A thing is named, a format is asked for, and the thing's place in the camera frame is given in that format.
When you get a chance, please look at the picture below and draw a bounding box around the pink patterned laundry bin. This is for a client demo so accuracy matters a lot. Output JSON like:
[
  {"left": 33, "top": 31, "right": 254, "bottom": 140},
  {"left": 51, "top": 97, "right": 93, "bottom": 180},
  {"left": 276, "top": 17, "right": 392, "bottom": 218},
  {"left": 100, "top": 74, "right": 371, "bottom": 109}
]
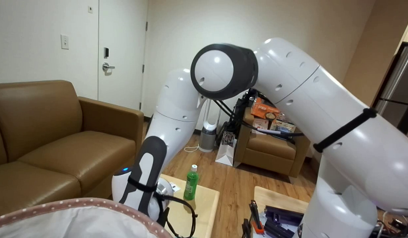
[{"left": 0, "top": 197, "right": 174, "bottom": 238}]

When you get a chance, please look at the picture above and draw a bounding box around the silver bladeless tower fan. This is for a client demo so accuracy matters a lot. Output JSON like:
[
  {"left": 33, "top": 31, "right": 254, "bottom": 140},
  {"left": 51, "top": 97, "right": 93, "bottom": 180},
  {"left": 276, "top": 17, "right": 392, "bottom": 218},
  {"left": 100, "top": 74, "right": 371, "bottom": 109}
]
[{"left": 196, "top": 97, "right": 227, "bottom": 155}]

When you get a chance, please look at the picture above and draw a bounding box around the dark blue backpack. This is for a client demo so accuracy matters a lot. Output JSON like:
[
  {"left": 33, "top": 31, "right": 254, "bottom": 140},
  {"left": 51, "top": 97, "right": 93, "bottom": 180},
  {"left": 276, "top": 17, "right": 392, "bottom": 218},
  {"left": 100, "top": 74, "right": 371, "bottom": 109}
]
[{"left": 228, "top": 90, "right": 253, "bottom": 135}]

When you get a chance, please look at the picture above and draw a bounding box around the white paper bag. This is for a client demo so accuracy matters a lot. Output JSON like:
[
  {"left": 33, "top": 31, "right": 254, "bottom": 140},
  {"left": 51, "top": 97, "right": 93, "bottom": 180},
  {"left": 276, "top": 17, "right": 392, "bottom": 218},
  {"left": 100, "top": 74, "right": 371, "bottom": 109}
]
[{"left": 213, "top": 130, "right": 237, "bottom": 168}]

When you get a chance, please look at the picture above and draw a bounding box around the small white printed box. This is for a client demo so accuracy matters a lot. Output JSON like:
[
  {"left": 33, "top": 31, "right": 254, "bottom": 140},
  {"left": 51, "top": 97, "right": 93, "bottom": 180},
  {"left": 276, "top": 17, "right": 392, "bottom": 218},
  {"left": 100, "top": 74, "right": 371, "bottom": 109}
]
[{"left": 250, "top": 118, "right": 269, "bottom": 132}]

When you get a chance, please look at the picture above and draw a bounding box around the orange box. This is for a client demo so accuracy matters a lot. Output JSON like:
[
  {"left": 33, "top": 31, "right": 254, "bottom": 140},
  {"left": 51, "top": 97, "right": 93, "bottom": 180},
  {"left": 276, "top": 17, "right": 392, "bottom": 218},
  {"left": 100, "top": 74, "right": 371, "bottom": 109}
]
[{"left": 249, "top": 97, "right": 282, "bottom": 119}]

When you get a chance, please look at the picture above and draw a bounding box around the green plastic bottle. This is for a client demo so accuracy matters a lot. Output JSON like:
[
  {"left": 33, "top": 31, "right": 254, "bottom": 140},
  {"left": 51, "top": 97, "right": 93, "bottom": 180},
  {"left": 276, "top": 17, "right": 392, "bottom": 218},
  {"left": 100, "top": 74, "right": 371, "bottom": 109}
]
[{"left": 182, "top": 164, "right": 200, "bottom": 203}]

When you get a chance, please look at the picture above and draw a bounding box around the brown leather armchair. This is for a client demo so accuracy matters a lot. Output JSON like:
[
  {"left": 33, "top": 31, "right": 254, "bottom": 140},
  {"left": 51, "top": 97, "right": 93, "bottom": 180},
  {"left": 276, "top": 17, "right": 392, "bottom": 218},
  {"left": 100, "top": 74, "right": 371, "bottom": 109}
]
[{"left": 233, "top": 109, "right": 312, "bottom": 179}]

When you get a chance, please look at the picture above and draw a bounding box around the clear packaged box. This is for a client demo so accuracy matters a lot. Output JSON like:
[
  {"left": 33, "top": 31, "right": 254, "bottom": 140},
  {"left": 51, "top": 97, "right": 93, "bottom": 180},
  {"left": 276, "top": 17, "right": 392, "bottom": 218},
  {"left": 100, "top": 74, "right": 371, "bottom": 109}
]
[{"left": 269, "top": 118, "right": 297, "bottom": 136}]

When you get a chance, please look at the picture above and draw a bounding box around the light wood coffee table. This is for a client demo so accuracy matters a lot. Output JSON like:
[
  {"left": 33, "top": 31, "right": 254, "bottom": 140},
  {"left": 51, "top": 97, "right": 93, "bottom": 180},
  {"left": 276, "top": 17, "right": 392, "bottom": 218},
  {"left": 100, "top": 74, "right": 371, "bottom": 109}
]
[{"left": 158, "top": 172, "right": 220, "bottom": 238}]

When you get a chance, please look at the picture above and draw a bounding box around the light wood robot table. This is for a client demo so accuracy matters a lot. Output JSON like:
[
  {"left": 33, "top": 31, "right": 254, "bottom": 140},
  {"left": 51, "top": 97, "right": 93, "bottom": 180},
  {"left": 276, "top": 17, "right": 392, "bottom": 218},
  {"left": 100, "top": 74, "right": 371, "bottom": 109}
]
[{"left": 252, "top": 185, "right": 310, "bottom": 238}]

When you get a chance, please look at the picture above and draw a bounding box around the orange black clamp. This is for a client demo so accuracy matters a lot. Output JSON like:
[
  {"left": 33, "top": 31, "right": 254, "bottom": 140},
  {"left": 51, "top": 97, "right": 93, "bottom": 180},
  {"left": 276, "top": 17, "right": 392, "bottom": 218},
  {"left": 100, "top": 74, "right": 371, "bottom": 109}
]
[{"left": 248, "top": 199, "right": 266, "bottom": 236}]

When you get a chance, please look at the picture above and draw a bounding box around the white door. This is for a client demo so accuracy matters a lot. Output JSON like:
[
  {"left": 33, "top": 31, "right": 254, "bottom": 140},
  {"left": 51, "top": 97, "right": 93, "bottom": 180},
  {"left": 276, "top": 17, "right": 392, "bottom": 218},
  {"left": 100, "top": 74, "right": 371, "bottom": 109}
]
[{"left": 96, "top": 0, "right": 147, "bottom": 111}]

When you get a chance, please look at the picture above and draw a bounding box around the blue black tool case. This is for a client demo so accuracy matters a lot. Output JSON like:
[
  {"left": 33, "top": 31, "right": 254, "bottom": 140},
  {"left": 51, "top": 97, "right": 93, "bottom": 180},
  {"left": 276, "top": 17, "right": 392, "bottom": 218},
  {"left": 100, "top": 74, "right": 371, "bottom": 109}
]
[{"left": 262, "top": 205, "right": 305, "bottom": 238}]

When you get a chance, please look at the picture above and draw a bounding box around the brown leather sofa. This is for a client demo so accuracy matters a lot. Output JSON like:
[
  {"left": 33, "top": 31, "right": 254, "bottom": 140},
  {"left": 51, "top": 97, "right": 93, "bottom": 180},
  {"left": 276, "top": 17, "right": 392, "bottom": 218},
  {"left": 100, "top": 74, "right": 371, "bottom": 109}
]
[{"left": 0, "top": 80, "right": 145, "bottom": 220}]

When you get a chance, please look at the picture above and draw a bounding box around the grey metal appliance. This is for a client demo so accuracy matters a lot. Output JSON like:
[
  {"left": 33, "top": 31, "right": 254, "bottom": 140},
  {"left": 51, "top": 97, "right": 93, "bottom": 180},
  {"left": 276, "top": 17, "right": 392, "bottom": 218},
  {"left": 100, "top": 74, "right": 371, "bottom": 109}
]
[{"left": 373, "top": 41, "right": 408, "bottom": 136}]

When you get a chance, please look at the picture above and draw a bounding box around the white power cord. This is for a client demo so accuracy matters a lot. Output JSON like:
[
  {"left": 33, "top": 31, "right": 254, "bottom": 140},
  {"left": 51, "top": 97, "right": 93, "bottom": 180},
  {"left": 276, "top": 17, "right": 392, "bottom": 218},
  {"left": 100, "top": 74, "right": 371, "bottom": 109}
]
[{"left": 182, "top": 144, "right": 203, "bottom": 155}]

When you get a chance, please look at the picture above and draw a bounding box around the silver door handle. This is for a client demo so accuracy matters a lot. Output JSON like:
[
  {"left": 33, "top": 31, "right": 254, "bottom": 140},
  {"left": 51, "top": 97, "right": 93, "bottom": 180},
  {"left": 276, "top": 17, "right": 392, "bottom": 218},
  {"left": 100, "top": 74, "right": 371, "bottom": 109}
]
[{"left": 100, "top": 61, "right": 116, "bottom": 76}]

